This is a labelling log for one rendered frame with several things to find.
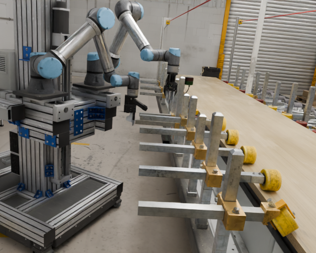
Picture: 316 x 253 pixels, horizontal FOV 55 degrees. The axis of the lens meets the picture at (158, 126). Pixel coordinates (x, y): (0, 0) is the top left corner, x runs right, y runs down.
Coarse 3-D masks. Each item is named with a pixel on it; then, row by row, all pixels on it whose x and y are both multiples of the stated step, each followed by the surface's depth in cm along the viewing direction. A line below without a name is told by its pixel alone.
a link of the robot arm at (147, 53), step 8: (120, 0) 196; (120, 8) 191; (128, 8) 194; (120, 16) 191; (128, 16) 191; (128, 24) 190; (136, 24) 191; (128, 32) 192; (136, 32) 188; (136, 40) 188; (144, 40) 187; (144, 48) 186; (144, 56) 184; (152, 56) 185
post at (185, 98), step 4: (184, 96) 181; (188, 96) 181; (184, 100) 182; (188, 100) 182; (184, 104) 183; (188, 104) 183; (184, 108) 183; (184, 112) 184; (180, 128) 187; (180, 136) 188; (184, 136) 188; (180, 140) 189; (180, 144) 190
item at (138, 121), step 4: (136, 120) 206; (140, 120) 206; (144, 120) 206; (144, 124) 207; (148, 124) 207; (152, 124) 207; (156, 124) 208; (160, 124) 208; (164, 124) 208; (168, 124) 208; (172, 124) 208
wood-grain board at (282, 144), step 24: (216, 96) 302; (240, 96) 315; (240, 120) 215; (264, 120) 221; (288, 120) 229; (240, 144) 163; (264, 144) 167; (288, 144) 171; (312, 144) 176; (264, 168) 134; (288, 168) 137; (312, 168) 139; (264, 192) 112; (288, 192) 113; (312, 192) 115; (312, 216) 98; (312, 240) 86
